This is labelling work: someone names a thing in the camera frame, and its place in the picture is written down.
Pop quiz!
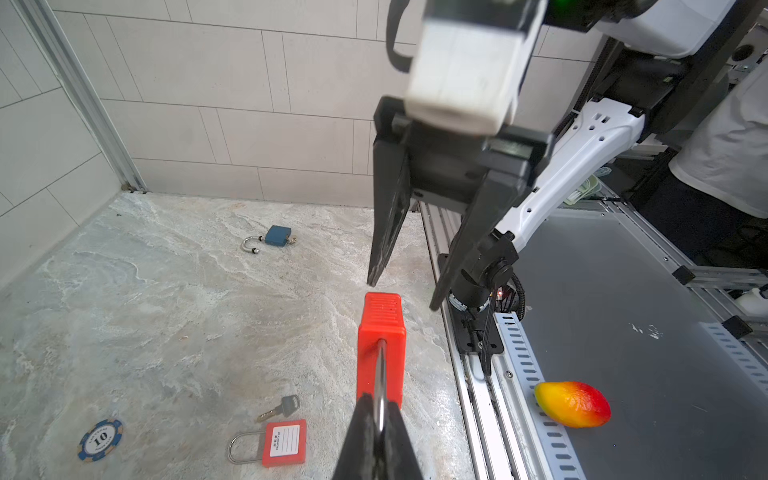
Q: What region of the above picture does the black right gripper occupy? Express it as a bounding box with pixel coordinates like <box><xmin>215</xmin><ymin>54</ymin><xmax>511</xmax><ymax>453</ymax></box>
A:
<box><xmin>367</xmin><ymin>96</ymin><xmax>554</xmax><ymax>310</ymax></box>

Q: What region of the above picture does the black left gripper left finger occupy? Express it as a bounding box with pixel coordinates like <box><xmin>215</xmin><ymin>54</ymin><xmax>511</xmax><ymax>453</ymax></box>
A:
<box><xmin>332</xmin><ymin>394</ymin><xmax>377</xmax><ymax>480</ymax></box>

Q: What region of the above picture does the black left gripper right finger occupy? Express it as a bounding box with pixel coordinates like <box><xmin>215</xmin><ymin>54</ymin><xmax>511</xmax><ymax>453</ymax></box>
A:
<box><xmin>379</xmin><ymin>402</ymin><xmax>423</xmax><ymax>480</ymax></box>

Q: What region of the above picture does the red padlock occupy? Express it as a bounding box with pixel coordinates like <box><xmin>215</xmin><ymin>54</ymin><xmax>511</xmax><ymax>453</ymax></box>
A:
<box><xmin>226</xmin><ymin>419</ymin><xmax>308</xmax><ymax>468</ymax></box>
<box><xmin>356</xmin><ymin>292</ymin><xmax>407</xmax><ymax>438</ymax></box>

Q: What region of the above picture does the blue padlock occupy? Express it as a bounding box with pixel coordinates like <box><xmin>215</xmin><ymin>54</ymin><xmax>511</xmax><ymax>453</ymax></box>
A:
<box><xmin>240</xmin><ymin>225</ymin><xmax>296</xmax><ymax>254</ymax></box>

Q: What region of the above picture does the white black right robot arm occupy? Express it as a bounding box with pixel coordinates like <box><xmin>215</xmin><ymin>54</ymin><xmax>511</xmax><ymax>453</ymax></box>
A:
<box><xmin>367</xmin><ymin>1</ymin><xmax>766</xmax><ymax>319</ymax></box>

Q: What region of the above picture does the red yellow toy fruit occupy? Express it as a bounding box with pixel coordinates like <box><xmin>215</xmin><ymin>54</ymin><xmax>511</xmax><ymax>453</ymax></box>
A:
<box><xmin>534</xmin><ymin>381</ymin><xmax>612</xmax><ymax>428</ymax></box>

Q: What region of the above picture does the person in white shirt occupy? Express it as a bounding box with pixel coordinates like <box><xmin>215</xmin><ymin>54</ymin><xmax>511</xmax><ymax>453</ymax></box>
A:
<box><xmin>638</xmin><ymin>62</ymin><xmax>767</xmax><ymax>259</ymax></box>

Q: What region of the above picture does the metal base rail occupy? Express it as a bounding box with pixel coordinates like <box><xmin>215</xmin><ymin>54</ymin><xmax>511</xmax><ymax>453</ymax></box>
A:
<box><xmin>449</xmin><ymin>200</ymin><xmax>767</xmax><ymax>479</ymax></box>

